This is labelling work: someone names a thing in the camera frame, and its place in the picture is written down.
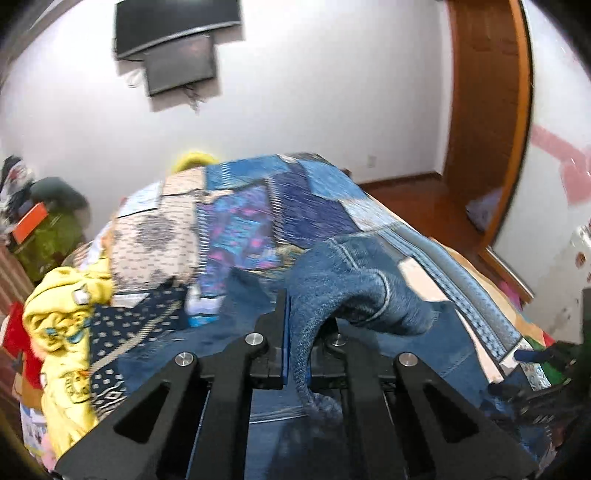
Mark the small black wall screen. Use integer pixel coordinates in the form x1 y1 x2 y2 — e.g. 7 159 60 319
142 34 219 99

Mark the yellow cloth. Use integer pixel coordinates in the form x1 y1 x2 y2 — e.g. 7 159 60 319
172 148 221 175

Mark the large black wall television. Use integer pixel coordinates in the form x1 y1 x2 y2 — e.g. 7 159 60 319
113 0 243 62

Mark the purple bag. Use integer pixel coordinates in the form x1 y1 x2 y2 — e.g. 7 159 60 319
464 186 503 232

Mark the wooden door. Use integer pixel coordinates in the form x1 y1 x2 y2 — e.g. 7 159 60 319
433 0 537 303

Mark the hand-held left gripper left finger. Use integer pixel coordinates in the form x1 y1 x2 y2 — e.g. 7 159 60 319
54 290 291 480

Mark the red cloth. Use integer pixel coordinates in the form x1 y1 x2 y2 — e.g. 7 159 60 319
2 301 45 408

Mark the black dangling cable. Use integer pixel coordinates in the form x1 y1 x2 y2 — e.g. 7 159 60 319
181 84 205 113

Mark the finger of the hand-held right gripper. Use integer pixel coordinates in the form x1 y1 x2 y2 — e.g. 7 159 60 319
513 348 573 371
488 381 557 418

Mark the striped brown cloth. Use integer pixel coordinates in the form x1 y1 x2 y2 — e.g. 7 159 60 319
0 244 40 326

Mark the patchwork denim garment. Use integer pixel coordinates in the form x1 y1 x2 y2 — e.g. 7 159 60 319
87 151 557 480

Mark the green bag with orange box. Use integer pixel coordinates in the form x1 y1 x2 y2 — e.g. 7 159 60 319
13 176 92 284

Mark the pink wall sticker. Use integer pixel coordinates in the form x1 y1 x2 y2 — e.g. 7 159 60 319
530 124 591 205

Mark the orange box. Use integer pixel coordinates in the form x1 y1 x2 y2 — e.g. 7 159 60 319
11 200 49 244

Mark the pile of mixed clothes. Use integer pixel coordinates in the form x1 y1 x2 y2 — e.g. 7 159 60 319
0 154 38 234

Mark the yellow printed garment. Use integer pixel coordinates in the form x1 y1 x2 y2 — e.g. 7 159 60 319
22 264 117 462

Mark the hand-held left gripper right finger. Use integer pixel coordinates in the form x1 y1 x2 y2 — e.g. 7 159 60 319
310 322 539 480

